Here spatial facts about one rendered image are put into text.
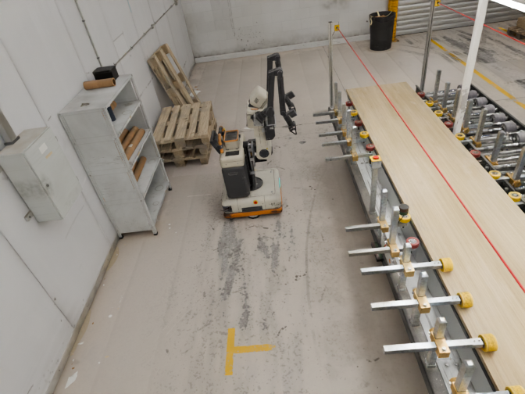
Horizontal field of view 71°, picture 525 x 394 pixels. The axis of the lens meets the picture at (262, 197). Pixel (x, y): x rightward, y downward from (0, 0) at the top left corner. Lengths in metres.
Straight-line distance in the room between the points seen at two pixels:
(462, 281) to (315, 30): 8.09
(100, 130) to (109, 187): 0.64
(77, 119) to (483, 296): 3.40
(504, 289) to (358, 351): 1.18
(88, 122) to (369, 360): 3.09
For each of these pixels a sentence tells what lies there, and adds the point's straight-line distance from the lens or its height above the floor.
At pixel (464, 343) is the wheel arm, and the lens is 2.14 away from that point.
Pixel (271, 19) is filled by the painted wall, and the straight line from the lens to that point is 9.65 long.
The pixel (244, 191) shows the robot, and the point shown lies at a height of 0.38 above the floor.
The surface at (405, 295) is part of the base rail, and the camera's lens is 2.57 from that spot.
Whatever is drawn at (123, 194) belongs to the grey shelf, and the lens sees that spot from 4.11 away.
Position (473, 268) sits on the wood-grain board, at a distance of 2.55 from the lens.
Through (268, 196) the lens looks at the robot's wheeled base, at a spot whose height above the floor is 0.28.
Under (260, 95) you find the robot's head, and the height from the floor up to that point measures 1.35.
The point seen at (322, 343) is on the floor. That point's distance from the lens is 3.15.
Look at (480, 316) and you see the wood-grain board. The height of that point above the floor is 0.90.
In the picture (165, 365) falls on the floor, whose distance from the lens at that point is 3.30.
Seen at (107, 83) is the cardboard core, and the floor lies 1.60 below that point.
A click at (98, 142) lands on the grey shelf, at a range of 3.84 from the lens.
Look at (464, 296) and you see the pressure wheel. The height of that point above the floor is 0.98.
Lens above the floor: 2.70
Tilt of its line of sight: 37 degrees down
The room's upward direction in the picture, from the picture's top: 9 degrees counter-clockwise
